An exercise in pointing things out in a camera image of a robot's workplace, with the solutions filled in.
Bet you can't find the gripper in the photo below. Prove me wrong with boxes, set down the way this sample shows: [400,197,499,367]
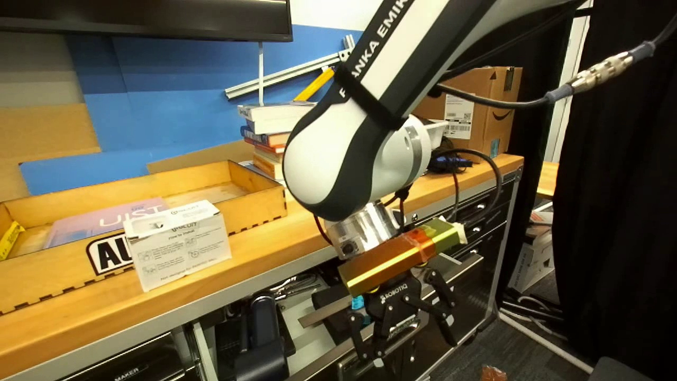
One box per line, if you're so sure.
[346,269,460,371]

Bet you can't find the open drawer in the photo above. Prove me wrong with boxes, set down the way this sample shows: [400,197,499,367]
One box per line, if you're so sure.
[191,252,485,381]

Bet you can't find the closed drawer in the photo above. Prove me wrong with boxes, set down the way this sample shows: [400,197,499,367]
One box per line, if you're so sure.
[454,209,513,253]
[407,177,517,225]

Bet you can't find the pliers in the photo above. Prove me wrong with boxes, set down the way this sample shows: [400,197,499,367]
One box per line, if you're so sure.
[267,274,319,298]

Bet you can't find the black tool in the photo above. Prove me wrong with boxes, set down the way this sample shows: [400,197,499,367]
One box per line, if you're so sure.
[232,294,290,381]

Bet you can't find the stack of white boxes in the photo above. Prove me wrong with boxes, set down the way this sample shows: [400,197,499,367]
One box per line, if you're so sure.
[507,208,554,295]

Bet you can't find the blue plug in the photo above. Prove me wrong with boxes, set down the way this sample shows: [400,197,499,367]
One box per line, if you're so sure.
[427,153,474,174]

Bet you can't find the wooden table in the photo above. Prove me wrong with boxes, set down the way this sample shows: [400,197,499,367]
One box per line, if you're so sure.
[536,161,560,200]

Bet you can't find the brown cardboard box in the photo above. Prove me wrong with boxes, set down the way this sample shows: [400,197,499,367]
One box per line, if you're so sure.
[412,66,524,160]

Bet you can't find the stack of books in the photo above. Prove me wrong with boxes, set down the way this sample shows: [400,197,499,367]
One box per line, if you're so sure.
[237,101,318,182]

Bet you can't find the white cardboard box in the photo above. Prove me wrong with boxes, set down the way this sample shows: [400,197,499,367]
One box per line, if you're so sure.
[123,199,233,293]

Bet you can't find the black curtain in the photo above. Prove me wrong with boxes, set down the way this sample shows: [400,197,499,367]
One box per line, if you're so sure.
[552,0,677,381]

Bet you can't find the yellow pencil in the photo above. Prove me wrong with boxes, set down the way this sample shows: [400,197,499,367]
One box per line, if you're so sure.
[293,67,336,103]

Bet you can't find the purple booklet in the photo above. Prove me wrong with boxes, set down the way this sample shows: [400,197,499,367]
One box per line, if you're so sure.
[44,197,170,249]

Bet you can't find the wooden tray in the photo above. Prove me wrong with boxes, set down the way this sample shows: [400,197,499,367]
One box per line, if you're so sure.
[0,159,289,316]

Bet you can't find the black monitor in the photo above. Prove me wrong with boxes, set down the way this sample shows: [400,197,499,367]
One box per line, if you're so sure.
[0,0,294,43]

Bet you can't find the yellow packet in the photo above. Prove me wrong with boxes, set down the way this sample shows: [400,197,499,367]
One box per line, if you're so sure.
[0,220,26,261]

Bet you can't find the aluminium rail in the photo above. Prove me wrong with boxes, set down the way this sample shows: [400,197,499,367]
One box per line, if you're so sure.
[224,34,356,101]

